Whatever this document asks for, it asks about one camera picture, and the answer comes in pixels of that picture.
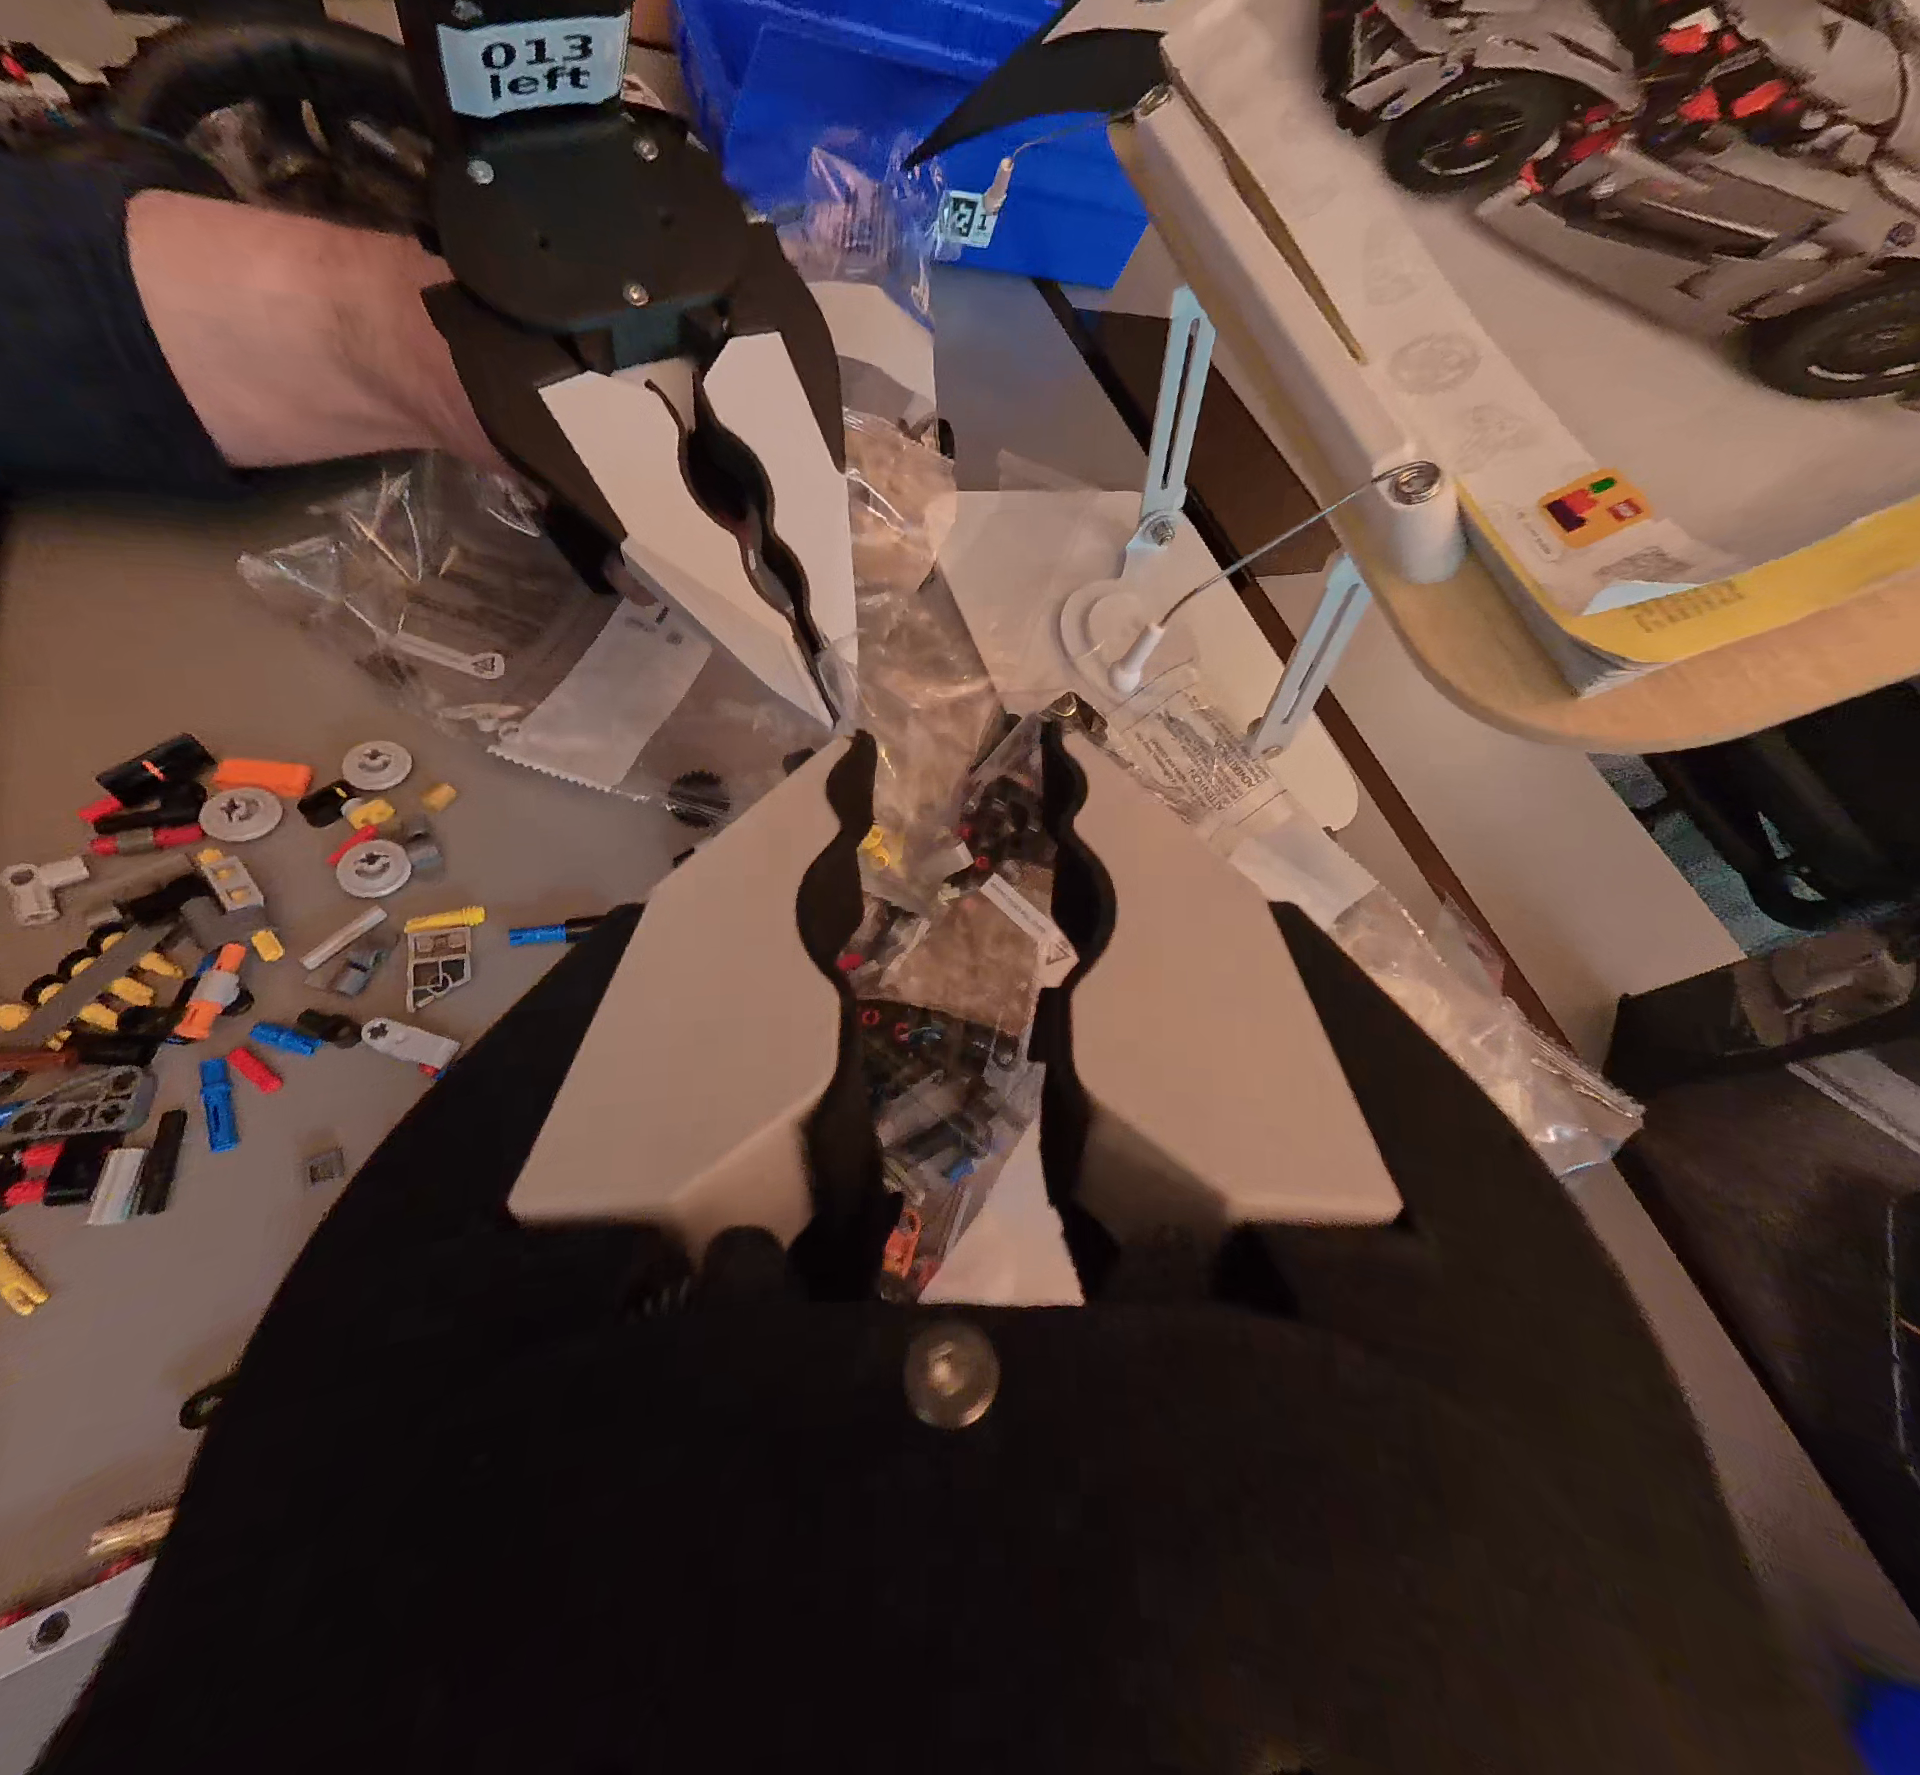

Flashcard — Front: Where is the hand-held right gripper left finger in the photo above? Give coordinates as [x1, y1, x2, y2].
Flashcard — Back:
[507, 733, 888, 1305]

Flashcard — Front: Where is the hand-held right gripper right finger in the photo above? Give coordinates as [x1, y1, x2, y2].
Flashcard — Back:
[1035, 723, 1409, 1297]

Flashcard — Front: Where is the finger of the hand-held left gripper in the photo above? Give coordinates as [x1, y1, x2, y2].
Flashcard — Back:
[537, 362, 861, 735]
[702, 332, 865, 658]

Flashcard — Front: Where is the pile of toy bricks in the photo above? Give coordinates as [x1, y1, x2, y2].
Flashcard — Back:
[0, 733, 600, 1319]

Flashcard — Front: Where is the person's left hand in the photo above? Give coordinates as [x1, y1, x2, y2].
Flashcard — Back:
[255, 213, 515, 467]

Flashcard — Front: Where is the serrated white paper bag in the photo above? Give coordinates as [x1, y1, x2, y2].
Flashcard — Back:
[486, 598, 714, 801]

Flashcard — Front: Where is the flat clear empty bag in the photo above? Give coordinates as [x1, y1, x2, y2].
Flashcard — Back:
[240, 457, 721, 801]

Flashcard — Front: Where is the crumpled clear bag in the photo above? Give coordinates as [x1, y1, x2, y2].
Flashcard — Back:
[1320, 876, 1643, 1178]

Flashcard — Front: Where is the blue bin with white tag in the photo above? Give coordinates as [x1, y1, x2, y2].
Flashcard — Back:
[667, 0, 1148, 285]

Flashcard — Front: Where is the black rubber tyre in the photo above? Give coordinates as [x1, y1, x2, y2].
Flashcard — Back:
[113, 20, 444, 231]

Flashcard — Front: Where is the black triangular flap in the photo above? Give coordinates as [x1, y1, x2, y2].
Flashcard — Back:
[908, 27, 1172, 173]

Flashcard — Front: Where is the white instruction booklet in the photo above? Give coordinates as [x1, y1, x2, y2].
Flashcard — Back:
[1050, 0, 1920, 698]

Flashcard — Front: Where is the long grey toy beam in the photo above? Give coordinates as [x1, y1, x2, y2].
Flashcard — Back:
[0, 1556, 152, 1732]

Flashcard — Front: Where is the wire page holder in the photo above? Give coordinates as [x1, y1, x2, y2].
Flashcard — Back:
[982, 103, 1179, 208]
[1110, 459, 1445, 698]

